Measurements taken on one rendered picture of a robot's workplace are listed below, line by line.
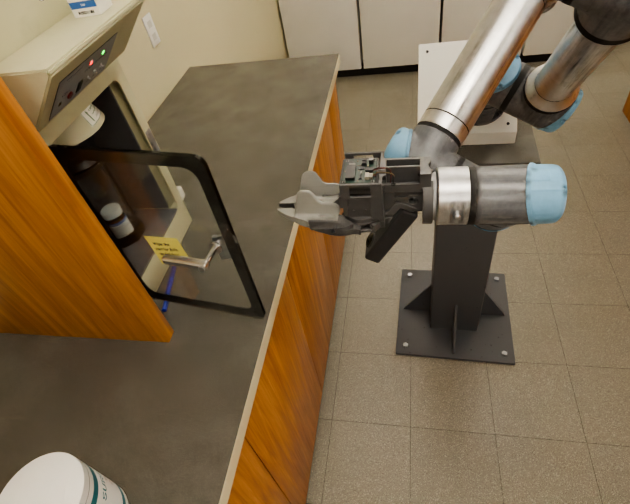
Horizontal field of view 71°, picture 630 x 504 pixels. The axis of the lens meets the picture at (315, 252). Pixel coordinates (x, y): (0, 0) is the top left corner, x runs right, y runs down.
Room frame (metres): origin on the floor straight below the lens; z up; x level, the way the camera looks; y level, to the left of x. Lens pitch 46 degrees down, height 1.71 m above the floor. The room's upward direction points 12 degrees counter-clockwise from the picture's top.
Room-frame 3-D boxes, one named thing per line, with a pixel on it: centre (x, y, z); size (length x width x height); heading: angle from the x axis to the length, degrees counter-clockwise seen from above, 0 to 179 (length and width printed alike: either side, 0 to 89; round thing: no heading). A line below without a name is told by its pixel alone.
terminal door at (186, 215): (0.62, 0.26, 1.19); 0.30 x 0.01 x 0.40; 63
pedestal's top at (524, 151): (1.11, -0.55, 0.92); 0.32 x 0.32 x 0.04; 70
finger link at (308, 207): (0.46, 0.00, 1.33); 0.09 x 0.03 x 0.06; 75
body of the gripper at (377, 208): (0.45, -0.11, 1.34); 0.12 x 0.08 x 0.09; 73
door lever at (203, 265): (0.56, 0.21, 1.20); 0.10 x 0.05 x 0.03; 63
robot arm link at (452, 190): (0.42, -0.18, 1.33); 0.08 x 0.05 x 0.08; 163
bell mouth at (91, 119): (0.89, 0.46, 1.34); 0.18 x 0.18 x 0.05
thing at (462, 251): (1.11, -0.55, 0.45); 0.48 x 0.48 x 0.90; 70
